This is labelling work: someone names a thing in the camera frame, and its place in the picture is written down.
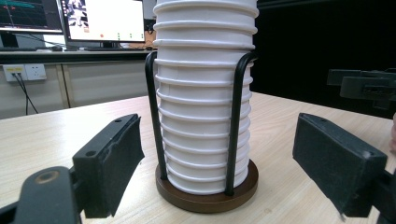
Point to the white-screen computer monitor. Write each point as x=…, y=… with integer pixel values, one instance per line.
x=109, y=18

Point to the dark-screen computer monitor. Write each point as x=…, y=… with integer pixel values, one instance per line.
x=28, y=15

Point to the plain white wall socket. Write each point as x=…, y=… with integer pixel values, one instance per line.
x=35, y=72

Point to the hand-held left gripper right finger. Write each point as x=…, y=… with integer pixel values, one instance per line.
x=336, y=161

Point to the black computer mouse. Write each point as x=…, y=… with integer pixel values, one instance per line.
x=56, y=48

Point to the white socket with yellow label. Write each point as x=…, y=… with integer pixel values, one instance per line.
x=9, y=76

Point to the stack of white paper cups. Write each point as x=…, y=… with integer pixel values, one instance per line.
x=199, y=93

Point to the black keyboard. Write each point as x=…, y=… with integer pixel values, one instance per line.
x=115, y=48

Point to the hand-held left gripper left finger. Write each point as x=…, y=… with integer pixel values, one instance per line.
x=102, y=168

